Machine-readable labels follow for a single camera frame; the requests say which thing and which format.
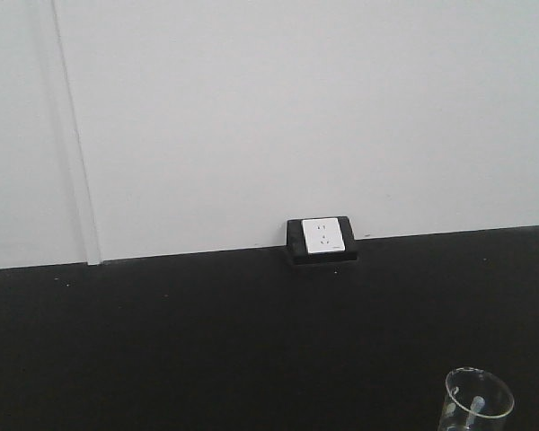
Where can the black socket mounting box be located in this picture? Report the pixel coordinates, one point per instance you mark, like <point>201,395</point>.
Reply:
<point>297,251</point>

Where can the white wall power socket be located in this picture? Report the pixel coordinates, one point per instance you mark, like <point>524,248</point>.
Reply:
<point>323,235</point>

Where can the clear glass beaker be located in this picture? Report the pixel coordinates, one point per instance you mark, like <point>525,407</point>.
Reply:
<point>475,400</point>

